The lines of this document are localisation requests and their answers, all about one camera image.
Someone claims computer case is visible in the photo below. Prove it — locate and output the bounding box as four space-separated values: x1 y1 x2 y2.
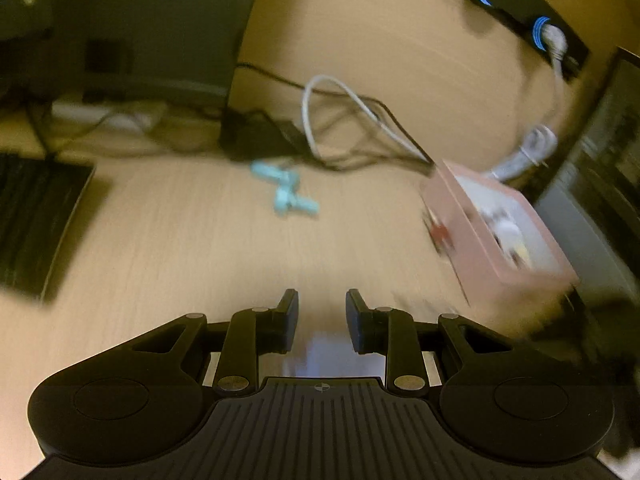
532 46 640 311

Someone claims red battery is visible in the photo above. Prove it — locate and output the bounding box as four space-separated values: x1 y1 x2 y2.
429 220 455 252

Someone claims pink cardboard box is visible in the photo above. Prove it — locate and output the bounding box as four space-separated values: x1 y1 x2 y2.
419 159 582 307

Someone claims dark monitor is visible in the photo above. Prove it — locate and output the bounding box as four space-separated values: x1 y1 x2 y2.
0 0 268 103

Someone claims black power adapter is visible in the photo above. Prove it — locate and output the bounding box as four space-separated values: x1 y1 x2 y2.
220 109 302 162

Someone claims white coiled cable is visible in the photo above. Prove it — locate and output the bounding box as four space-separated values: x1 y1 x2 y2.
489 25 572 182

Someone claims black keyboard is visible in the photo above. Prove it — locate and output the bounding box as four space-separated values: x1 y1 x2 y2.
0 151 97 305

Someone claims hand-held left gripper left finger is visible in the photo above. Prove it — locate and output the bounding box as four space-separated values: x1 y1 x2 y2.
131 287 301 393

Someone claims black wall power strip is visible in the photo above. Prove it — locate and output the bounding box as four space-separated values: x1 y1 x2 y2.
400 0 592 80

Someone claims white power strip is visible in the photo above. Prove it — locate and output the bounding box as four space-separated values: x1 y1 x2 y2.
50 99 157 135

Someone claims black cable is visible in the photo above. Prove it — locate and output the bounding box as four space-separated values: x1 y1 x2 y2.
235 61 436 171

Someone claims grey looped cable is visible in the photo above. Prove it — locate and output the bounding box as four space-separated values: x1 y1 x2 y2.
301 75 442 167

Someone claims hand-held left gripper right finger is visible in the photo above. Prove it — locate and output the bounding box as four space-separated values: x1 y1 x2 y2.
345 287 518 393

